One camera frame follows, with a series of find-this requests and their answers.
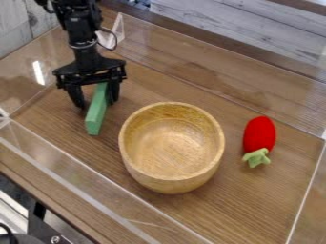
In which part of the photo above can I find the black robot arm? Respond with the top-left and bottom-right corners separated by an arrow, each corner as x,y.
34,0 -> 125,109

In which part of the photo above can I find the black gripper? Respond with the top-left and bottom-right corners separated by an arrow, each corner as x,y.
51,46 -> 126,109

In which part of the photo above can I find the red plush strawberry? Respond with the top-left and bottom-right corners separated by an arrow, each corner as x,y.
241,116 -> 276,168

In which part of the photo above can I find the clear acrylic tray wall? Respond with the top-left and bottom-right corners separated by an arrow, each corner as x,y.
0,110 -> 212,244

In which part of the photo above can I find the black table leg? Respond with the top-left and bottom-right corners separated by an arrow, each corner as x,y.
33,202 -> 45,220

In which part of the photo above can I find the green rectangular block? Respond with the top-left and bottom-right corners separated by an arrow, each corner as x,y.
85,83 -> 106,135

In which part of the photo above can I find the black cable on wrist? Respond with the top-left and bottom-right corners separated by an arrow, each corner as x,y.
94,28 -> 120,51

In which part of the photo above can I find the clear acrylic corner bracket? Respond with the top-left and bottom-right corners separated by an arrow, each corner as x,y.
96,13 -> 124,51

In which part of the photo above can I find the brown wooden bowl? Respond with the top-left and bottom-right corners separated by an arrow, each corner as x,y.
118,102 -> 225,194

